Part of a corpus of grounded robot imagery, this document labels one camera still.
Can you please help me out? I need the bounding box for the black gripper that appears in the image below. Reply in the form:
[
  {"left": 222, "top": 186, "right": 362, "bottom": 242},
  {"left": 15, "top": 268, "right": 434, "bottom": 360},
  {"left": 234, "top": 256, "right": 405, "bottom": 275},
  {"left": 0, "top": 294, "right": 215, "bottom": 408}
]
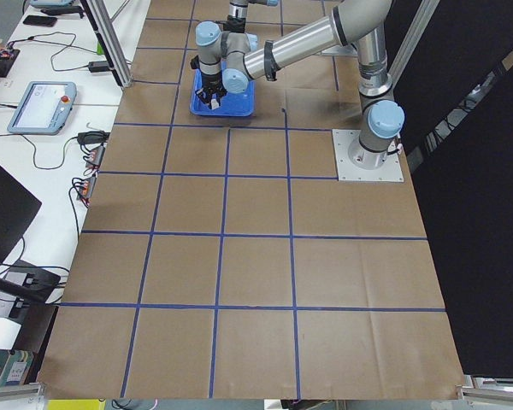
[{"left": 195, "top": 73, "right": 227, "bottom": 105}]

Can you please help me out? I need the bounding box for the white block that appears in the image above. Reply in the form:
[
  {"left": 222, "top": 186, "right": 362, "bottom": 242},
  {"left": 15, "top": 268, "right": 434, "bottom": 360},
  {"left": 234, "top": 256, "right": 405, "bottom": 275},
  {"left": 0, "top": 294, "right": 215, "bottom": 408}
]
[{"left": 209, "top": 99, "right": 221, "bottom": 110}]

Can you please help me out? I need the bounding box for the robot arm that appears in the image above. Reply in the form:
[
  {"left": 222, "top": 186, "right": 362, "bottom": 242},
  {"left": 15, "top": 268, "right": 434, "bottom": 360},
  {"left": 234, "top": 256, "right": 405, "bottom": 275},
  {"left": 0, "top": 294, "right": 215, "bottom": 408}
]
[
  {"left": 218, "top": 0, "right": 279, "bottom": 33},
  {"left": 191, "top": 0, "right": 405, "bottom": 170}
]

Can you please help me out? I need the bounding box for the blue plastic tray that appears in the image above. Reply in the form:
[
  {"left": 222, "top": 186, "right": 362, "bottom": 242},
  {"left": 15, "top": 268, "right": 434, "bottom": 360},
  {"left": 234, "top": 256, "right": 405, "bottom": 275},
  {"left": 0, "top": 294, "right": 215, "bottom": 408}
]
[{"left": 190, "top": 58, "right": 255, "bottom": 117}]

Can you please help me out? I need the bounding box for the black power adapter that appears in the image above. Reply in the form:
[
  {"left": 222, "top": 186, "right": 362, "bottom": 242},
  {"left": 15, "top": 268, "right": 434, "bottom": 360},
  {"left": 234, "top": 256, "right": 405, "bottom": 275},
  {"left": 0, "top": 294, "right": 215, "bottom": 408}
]
[{"left": 87, "top": 61, "right": 110, "bottom": 73}]

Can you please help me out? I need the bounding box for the brown paper table cover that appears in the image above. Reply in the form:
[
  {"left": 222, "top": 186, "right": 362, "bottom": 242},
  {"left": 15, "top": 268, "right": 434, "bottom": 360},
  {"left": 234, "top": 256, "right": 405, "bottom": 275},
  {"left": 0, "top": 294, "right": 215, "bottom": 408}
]
[{"left": 38, "top": 1, "right": 463, "bottom": 400}]

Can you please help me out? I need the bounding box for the teach pendant with screen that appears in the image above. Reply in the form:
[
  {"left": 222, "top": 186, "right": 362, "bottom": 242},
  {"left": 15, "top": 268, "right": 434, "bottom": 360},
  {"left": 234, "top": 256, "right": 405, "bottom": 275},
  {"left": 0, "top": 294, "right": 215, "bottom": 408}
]
[{"left": 7, "top": 81, "right": 77, "bottom": 135}]

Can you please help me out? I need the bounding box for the black smartphone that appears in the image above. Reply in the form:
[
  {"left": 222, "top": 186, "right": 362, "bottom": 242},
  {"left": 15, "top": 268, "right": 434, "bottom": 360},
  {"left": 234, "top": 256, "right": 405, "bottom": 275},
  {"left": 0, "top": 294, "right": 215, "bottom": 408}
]
[{"left": 22, "top": 15, "right": 57, "bottom": 27}]

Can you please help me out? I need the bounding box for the black monitor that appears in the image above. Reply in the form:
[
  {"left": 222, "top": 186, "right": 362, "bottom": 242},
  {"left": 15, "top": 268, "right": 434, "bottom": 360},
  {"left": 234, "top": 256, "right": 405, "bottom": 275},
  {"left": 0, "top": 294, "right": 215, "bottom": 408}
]
[{"left": 0, "top": 166, "right": 42, "bottom": 263}]

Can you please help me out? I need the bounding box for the aluminium frame post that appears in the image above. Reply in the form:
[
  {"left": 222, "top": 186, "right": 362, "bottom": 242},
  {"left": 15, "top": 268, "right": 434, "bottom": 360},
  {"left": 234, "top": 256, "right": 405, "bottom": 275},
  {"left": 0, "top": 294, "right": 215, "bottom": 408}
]
[{"left": 80, "top": 0, "right": 133, "bottom": 89}]

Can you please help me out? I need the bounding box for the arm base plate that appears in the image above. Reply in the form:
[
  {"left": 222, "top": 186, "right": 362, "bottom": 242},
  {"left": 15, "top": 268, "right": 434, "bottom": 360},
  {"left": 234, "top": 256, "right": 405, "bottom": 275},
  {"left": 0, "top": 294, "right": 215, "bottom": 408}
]
[{"left": 332, "top": 129, "right": 404, "bottom": 183}]

